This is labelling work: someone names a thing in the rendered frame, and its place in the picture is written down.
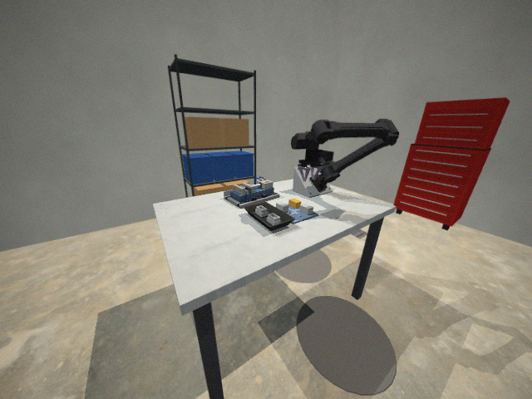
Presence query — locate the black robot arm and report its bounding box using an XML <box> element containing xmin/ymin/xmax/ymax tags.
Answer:
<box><xmin>291</xmin><ymin>119</ymin><xmax>399</xmax><ymax>192</ymax></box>

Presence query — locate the yellow rectangular block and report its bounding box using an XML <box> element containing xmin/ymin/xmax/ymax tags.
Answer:
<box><xmin>288</xmin><ymin>198</ymin><xmax>302</xmax><ymax>209</ymax></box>

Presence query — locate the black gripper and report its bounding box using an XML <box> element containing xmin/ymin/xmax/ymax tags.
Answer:
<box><xmin>298</xmin><ymin>148</ymin><xmax>323</xmax><ymax>181</ymax></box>

